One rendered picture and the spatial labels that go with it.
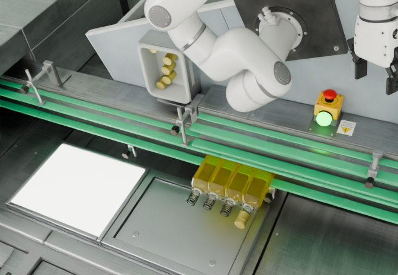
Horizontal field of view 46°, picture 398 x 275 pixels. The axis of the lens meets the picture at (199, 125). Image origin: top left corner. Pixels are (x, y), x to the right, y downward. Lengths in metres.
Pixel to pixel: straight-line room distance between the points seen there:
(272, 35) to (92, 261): 0.90
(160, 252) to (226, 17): 0.77
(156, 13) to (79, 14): 1.37
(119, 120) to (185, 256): 0.56
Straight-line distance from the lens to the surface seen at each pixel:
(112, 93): 1.83
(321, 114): 1.42
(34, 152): 2.06
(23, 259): 1.72
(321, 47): 1.37
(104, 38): 1.79
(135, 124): 1.71
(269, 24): 1.31
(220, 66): 1.08
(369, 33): 1.01
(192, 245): 1.55
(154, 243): 1.57
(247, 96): 1.12
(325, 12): 1.30
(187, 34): 1.08
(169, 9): 0.98
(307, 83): 1.49
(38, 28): 2.15
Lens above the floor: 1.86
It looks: 38 degrees down
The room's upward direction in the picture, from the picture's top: 147 degrees counter-clockwise
